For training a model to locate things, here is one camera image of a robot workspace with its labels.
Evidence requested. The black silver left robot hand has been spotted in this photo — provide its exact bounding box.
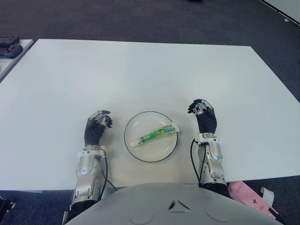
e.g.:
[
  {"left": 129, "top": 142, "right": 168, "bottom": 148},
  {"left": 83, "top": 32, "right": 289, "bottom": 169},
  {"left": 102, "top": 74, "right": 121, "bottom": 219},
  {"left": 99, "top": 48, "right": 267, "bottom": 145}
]
[{"left": 84, "top": 109, "right": 113, "bottom": 146}]

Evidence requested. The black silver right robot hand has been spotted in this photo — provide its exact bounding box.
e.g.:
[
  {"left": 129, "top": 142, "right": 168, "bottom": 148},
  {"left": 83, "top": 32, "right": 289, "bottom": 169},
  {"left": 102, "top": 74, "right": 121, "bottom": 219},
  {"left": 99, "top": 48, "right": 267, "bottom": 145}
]
[{"left": 187, "top": 99, "right": 218, "bottom": 134}]

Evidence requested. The green toothpaste tube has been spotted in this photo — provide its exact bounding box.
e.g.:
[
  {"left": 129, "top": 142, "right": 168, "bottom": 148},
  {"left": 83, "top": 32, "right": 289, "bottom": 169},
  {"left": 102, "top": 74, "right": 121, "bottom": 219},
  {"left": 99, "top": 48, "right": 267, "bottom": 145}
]
[{"left": 130, "top": 125, "right": 180, "bottom": 149}]

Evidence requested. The white plate with black rim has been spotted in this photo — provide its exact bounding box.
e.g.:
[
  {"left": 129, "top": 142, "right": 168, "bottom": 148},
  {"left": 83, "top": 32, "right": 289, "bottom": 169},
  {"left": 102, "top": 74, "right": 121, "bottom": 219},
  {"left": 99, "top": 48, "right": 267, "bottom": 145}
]
[{"left": 124, "top": 111, "right": 178, "bottom": 163}]

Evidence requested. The pink cardboard box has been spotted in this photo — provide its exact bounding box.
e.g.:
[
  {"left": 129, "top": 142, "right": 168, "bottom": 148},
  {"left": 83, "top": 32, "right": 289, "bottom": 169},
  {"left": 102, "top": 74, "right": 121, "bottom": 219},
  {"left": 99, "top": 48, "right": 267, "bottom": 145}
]
[{"left": 228, "top": 180, "right": 279, "bottom": 220}]

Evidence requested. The grey robot torso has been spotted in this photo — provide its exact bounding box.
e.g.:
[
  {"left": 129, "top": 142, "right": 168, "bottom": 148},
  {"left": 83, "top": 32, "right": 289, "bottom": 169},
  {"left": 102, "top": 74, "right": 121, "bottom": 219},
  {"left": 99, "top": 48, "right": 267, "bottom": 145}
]
[{"left": 61, "top": 182, "right": 285, "bottom": 225}]

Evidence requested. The white paper strip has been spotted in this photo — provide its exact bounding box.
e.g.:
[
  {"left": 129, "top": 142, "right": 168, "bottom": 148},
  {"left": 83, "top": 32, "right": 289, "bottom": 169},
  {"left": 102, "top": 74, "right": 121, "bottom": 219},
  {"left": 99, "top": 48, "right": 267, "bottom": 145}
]
[{"left": 260, "top": 187, "right": 275, "bottom": 208}]

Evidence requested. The white side table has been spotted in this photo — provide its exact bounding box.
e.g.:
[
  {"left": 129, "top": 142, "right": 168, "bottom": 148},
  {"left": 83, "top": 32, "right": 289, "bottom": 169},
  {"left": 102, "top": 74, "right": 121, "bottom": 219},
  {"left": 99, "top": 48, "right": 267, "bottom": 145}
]
[{"left": 0, "top": 39, "right": 35, "bottom": 83}]

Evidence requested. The black wheeled base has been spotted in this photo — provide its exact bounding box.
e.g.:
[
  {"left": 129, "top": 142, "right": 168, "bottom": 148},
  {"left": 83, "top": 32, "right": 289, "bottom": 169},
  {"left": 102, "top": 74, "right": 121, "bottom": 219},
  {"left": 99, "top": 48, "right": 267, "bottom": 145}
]
[{"left": 0, "top": 196, "right": 16, "bottom": 213}]

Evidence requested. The black game controller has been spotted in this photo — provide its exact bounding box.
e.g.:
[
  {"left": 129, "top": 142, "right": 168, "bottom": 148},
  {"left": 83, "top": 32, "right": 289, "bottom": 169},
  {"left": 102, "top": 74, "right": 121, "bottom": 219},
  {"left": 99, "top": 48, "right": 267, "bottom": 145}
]
[
  {"left": 0, "top": 44, "right": 24, "bottom": 59},
  {"left": 0, "top": 35, "right": 21, "bottom": 45}
]

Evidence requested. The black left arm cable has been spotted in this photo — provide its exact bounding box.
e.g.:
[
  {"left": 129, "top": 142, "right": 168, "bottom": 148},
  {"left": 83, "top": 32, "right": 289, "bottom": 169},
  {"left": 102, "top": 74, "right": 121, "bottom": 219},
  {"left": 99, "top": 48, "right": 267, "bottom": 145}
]
[{"left": 100, "top": 152, "right": 118, "bottom": 192}]

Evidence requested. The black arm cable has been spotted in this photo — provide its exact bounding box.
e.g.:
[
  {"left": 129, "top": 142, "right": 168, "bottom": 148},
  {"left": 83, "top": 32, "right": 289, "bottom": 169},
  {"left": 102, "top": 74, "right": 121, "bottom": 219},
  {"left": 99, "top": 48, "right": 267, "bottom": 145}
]
[
  {"left": 100, "top": 152, "right": 118, "bottom": 192},
  {"left": 190, "top": 139, "right": 203, "bottom": 185}
]

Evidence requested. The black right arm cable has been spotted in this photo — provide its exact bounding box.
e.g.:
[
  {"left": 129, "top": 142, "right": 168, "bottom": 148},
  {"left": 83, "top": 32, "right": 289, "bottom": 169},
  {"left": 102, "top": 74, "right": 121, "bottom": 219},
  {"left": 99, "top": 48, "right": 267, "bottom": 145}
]
[{"left": 190, "top": 139, "right": 203, "bottom": 185}]

